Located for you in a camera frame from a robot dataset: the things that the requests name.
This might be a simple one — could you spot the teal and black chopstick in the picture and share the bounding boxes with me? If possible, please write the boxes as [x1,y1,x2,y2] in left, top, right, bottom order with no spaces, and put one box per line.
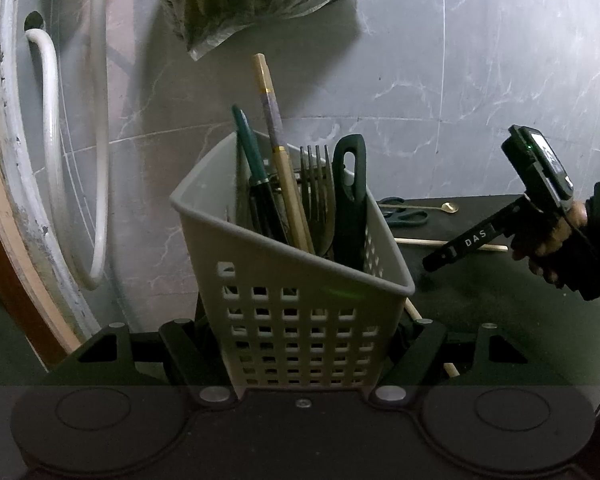
[231,105,291,246]

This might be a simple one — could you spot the white perforated utensil basket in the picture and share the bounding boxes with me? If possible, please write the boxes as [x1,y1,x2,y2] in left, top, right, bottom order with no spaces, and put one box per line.
[170,130,416,401]

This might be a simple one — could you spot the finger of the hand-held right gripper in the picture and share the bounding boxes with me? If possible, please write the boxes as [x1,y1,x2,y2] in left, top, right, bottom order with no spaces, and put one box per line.
[422,224,507,273]

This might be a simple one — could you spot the silver fork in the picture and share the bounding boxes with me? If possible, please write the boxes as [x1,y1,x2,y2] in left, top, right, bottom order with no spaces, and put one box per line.
[299,144,337,261]

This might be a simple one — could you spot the clear bag of dried leaves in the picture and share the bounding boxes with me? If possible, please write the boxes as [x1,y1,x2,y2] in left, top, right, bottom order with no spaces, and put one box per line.
[154,0,381,62]

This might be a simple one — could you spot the dark green handled knife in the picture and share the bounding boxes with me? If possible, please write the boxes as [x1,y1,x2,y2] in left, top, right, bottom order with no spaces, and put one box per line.
[331,134,369,273]

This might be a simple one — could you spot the plain bamboo chopstick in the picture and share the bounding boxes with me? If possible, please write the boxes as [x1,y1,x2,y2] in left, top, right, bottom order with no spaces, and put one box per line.
[404,297,460,378]
[394,237,509,252]

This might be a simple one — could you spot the dark green scissors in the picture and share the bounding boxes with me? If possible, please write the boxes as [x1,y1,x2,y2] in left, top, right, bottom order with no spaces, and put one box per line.
[375,196,429,226]

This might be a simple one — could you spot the white flexible hose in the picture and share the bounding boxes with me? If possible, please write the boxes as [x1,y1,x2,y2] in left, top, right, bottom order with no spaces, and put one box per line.
[24,0,113,292]

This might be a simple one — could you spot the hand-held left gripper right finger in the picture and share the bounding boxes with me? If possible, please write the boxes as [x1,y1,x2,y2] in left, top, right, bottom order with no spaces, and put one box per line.
[368,318,548,408]

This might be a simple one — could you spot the person's right hand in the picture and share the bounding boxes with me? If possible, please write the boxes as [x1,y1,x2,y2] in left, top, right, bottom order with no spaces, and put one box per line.
[511,201,590,287]

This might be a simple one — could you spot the wooden door frame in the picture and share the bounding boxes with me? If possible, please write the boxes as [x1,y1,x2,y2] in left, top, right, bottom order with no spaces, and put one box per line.
[0,0,88,366]

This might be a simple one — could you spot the small gold spoon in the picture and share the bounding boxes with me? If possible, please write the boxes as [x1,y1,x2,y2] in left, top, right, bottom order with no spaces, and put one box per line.
[380,201,459,213]

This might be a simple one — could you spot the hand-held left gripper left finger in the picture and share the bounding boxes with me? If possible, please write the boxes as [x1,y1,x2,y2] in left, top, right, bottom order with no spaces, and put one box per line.
[42,318,237,409]

